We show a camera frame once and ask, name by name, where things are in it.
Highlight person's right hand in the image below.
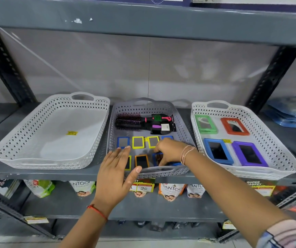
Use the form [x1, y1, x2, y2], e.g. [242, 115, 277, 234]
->
[153, 138, 190, 167]

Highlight person's left hand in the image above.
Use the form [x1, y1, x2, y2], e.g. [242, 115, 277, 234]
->
[90, 146, 142, 217]

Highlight blue framed pocket mirror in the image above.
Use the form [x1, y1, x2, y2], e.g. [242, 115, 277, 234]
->
[152, 151, 164, 167]

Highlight person's left forearm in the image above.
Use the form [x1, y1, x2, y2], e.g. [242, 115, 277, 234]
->
[59, 205, 110, 248]

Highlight person's right forearm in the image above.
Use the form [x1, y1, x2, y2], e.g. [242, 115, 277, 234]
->
[183, 147, 292, 248]

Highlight yellow shelf price label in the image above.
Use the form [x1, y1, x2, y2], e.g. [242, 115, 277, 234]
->
[246, 180, 276, 197]
[129, 178, 156, 193]

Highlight pale thread wrist bands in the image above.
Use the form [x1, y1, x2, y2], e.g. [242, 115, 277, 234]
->
[180, 145, 196, 166]

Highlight black hair brush purple label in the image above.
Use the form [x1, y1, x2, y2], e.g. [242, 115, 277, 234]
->
[115, 122, 177, 135]

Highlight row of small pocket mirrors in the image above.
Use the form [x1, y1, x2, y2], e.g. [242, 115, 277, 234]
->
[117, 135, 182, 171]

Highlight orange white pouch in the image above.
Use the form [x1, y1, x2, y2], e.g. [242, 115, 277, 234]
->
[158, 183, 186, 202]

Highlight blue framed large mirror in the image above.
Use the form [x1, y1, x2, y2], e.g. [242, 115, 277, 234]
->
[203, 138, 234, 166]

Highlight small white pouch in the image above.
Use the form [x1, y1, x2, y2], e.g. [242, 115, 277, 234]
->
[186, 184, 206, 199]

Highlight green framed large mirror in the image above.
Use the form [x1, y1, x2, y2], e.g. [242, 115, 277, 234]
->
[194, 115, 218, 135]

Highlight red thread wrist band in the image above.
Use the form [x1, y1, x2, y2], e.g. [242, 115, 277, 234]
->
[87, 204, 109, 221]

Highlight grey perforated plastic basket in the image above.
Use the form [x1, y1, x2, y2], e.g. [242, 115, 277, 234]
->
[107, 97, 197, 179]

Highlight black hair brush green label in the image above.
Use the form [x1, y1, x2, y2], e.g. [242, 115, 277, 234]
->
[115, 113, 174, 125]

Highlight white pouch with faces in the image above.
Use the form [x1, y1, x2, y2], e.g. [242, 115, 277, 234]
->
[69, 181, 96, 197]

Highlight row of dark packaged goods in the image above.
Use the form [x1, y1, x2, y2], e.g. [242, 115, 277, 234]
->
[117, 220, 200, 232]

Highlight orange framed large mirror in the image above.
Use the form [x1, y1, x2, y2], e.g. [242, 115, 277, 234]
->
[220, 117, 251, 136]

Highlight purple framed large mirror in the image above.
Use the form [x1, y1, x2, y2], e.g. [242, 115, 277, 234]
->
[232, 141, 269, 168]

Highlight white perforated plastic basket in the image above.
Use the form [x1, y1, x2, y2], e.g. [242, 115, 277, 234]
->
[191, 100, 296, 180]
[0, 92, 111, 170]

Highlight green white pouch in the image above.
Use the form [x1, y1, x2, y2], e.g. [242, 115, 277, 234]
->
[24, 180, 56, 199]

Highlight small white shelf tag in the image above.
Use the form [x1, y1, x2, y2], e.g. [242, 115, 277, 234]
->
[23, 216, 49, 225]
[222, 220, 238, 230]

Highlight pile of blue packets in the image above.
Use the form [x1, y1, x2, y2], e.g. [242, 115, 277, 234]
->
[263, 95, 296, 153]

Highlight grey metal shelf rack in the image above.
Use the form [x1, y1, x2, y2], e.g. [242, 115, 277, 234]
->
[0, 0, 296, 248]

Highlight patterned shirt sleeve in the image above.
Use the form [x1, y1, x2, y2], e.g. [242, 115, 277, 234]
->
[256, 219, 296, 248]

